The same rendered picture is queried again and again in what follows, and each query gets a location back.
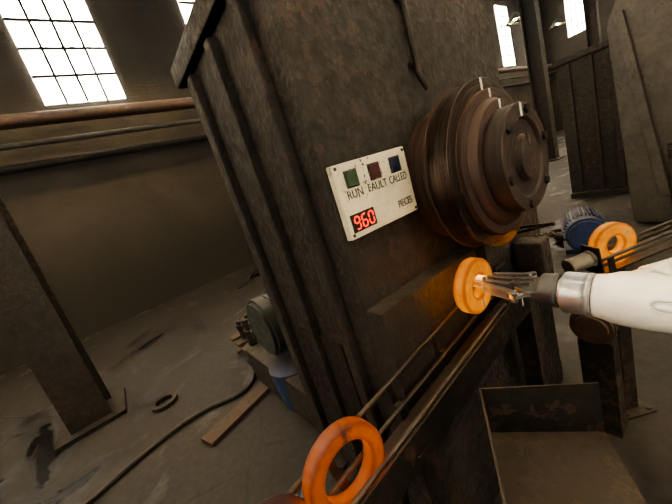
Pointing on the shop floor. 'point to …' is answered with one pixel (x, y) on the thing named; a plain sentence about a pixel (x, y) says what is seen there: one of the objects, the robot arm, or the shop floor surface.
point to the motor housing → (602, 367)
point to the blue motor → (579, 227)
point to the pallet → (244, 334)
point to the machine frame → (464, 491)
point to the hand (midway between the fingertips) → (473, 280)
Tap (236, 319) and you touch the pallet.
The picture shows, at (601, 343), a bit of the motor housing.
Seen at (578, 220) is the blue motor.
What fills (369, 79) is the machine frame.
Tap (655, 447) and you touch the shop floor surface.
